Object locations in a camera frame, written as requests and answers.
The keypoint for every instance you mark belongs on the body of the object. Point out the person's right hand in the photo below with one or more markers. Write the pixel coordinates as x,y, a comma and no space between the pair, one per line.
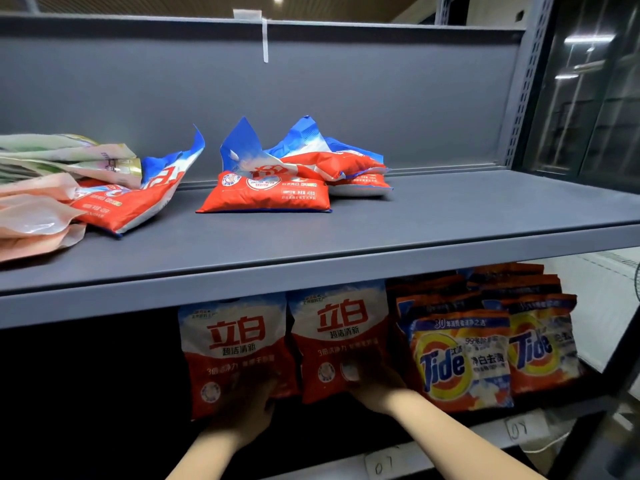
377,387

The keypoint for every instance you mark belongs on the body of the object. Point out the person's left hand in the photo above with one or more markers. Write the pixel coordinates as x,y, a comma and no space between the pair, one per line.
245,409

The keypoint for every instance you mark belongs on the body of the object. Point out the person's left fingers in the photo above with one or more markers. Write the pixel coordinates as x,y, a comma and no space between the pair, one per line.
252,389

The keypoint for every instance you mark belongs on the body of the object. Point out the person's right fingers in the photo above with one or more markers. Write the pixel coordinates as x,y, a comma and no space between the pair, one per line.
362,372

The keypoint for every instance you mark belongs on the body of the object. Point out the red white detergent bag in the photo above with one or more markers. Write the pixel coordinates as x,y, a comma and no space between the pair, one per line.
340,319
125,207
361,185
270,195
340,163
235,334

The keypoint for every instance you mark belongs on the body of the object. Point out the person's right forearm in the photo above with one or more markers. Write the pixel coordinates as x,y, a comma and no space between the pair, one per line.
460,439

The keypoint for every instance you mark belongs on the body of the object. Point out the person's left forearm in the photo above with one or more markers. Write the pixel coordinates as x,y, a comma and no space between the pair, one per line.
205,457

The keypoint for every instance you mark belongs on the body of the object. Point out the white paper shelf label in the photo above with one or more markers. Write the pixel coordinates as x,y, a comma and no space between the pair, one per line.
385,463
525,427

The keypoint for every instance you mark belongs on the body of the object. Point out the stack of orange detergent packets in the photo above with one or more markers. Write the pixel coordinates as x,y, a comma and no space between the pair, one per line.
462,362

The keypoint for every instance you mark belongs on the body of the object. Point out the grey metal shelf rack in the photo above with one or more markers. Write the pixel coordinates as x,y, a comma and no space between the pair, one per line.
400,214

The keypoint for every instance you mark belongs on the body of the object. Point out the pink plastic pouch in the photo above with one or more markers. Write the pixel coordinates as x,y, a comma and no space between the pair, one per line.
32,214
35,186
30,247

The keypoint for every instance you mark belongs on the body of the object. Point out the cream pouch with gold cap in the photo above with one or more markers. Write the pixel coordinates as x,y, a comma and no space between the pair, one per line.
75,163

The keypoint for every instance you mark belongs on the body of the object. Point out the black fan grille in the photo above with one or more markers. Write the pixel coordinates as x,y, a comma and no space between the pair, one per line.
637,282

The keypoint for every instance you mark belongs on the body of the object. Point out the green white pouch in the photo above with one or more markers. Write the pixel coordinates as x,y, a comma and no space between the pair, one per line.
40,141

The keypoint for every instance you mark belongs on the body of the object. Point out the white tape strip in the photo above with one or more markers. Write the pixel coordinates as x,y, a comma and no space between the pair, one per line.
265,39

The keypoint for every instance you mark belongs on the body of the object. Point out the dark glass door cabinet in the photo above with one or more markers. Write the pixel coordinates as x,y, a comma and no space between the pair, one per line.
585,94

